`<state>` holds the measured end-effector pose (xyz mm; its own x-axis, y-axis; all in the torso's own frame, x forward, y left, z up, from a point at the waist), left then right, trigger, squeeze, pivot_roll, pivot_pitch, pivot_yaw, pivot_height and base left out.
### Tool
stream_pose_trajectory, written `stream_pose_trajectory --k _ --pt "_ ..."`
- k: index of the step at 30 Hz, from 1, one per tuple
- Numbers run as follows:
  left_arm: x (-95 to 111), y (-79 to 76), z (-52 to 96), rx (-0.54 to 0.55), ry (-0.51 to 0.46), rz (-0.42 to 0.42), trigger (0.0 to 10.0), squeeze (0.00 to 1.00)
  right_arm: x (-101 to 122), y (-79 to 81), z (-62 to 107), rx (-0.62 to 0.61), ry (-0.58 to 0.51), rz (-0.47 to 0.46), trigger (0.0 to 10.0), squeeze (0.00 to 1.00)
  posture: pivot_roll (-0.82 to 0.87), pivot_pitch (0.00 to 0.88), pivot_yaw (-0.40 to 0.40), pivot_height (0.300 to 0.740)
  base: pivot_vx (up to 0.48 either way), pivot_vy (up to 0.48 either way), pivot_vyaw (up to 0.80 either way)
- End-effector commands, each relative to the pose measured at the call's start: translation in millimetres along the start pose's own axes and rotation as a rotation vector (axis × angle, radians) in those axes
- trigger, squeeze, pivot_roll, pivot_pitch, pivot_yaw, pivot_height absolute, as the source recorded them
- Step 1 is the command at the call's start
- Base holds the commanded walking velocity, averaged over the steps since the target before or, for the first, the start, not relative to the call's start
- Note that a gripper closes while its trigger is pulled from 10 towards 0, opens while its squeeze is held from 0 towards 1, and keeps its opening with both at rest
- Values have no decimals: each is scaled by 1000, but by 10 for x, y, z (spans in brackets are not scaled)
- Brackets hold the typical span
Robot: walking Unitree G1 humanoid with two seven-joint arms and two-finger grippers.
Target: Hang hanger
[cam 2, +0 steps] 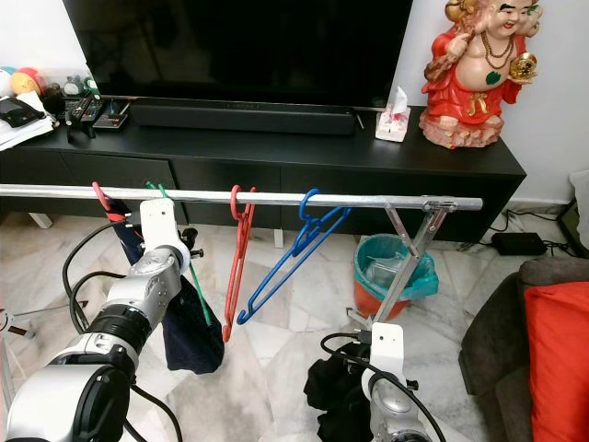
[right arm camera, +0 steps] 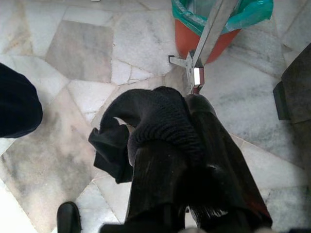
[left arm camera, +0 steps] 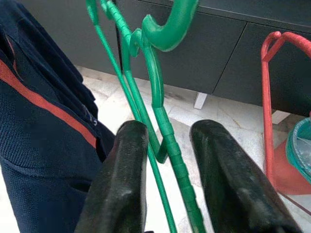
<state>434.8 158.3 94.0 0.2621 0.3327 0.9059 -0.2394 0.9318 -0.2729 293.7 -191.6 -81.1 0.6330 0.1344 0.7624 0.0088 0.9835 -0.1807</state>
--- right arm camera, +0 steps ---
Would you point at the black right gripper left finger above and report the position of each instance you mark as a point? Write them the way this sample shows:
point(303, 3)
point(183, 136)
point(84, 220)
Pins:
point(160, 179)

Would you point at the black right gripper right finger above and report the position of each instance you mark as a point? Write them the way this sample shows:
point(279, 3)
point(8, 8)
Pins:
point(218, 155)

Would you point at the black knit garment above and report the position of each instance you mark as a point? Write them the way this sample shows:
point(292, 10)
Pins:
point(150, 109)

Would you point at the black right robot foot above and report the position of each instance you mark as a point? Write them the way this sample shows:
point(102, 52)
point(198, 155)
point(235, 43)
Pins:
point(69, 218)

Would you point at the dark brown sofa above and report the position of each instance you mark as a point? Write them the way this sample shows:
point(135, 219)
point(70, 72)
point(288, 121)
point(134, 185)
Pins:
point(298, 92)

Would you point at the red waste bin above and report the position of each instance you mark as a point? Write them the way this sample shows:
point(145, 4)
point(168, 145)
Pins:
point(184, 41)

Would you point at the silver metal clothes rack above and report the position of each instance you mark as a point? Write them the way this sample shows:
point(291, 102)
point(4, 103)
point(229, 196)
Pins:
point(213, 24)

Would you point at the navy blue garment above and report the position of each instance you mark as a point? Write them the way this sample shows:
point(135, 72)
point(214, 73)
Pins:
point(17, 102)

